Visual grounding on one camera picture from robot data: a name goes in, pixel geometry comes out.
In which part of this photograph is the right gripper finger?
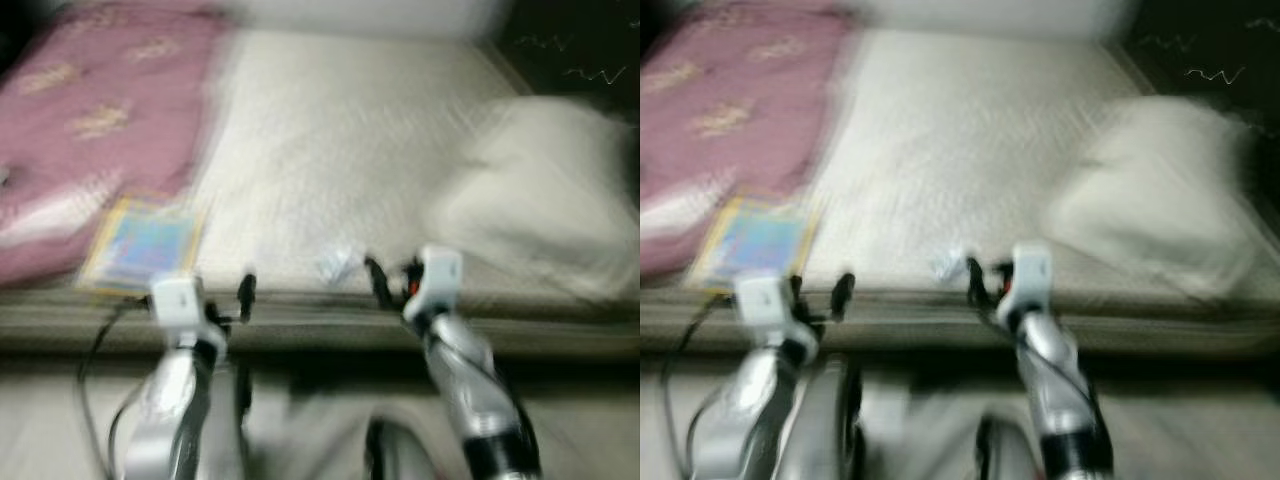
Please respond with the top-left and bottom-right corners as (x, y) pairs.
(964, 256), (991, 307)
(363, 255), (393, 311)

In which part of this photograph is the clear wrapper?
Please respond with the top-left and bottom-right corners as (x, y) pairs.
(315, 248), (353, 286)
(928, 248), (969, 284)

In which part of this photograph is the colourful children's picture book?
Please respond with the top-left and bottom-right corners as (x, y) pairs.
(690, 195), (819, 293)
(78, 193), (208, 298)

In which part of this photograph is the silver robot left leg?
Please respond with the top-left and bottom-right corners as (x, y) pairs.
(780, 355), (863, 480)

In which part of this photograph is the silver robot leg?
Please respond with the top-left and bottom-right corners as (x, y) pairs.
(780, 355), (863, 480)
(975, 415), (1046, 480)
(363, 415), (441, 480)

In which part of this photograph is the white quilted mattress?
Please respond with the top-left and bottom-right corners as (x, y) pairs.
(0, 25), (641, 356)
(640, 25), (1280, 356)

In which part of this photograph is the white printed pillow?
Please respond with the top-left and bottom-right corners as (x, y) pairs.
(1040, 95), (1266, 301)
(425, 95), (641, 301)

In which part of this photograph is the silver robot right leg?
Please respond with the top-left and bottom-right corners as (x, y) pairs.
(975, 415), (1046, 480)
(363, 415), (441, 480)

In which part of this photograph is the mauve cartoon print blanket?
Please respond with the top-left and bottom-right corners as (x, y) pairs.
(640, 0), (861, 281)
(0, 0), (233, 289)

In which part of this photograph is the black tufted headboard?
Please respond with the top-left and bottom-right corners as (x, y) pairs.
(1120, 0), (1280, 131)
(478, 0), (641, 126)

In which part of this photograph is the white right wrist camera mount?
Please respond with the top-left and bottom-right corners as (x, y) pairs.
(1005, 242), (1054, 321)
(403, 245), (464, 321)

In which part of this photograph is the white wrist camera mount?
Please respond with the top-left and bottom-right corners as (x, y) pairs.
(403, 245), (464, 321)
(733, 272), (801, 336)
(1005, 242), (1054, 321)
(148, 275), (211, 329)

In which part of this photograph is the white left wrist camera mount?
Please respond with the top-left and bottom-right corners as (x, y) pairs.
(733, 272), (801, 336)
(148, 275), (211, 329)

